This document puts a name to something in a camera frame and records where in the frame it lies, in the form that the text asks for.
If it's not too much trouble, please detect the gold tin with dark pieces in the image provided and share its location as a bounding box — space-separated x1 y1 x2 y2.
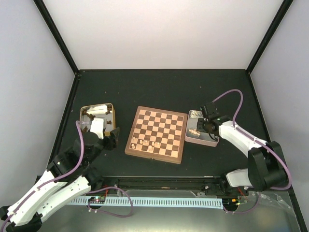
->
80 103 116 133

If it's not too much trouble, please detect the purple cable loop front left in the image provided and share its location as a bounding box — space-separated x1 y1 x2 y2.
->
87 186 134 218

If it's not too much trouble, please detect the pink tin with light pieces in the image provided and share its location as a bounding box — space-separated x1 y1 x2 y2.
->
185 110 219 147

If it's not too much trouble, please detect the wooden chess board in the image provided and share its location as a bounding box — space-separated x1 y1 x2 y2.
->
125 106 188 164

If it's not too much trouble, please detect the light blue cable duct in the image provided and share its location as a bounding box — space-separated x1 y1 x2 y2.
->
68 196 223 209

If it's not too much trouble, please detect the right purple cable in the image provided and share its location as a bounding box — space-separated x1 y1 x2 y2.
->
212 89 293 215

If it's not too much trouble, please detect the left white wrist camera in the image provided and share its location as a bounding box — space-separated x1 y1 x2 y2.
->
90 117 107 140

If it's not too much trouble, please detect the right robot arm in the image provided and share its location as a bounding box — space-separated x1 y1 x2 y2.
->
197 103 292 195

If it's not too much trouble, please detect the second left white arm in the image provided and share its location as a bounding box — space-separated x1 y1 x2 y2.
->
37 127 120 222

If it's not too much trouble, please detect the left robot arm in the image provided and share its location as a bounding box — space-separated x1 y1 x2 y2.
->
0 128 120 232

